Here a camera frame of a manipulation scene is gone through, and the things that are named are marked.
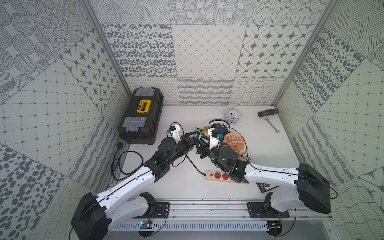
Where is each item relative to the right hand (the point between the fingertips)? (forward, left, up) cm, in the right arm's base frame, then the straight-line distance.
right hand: (196, 139), depth 73 cm
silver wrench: (+33, -53, -24) cm, 67 cm away
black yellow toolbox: (+14, +35, -5) cm, 38 cm away
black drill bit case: (-16, -38, -23) cm, 47 cm away
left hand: (+2, 0, +5) cm, 5 cm away
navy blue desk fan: (+23, -18, -20) cm, 35 cm away
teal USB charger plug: (0, 0, +4) cm, 4 cm away
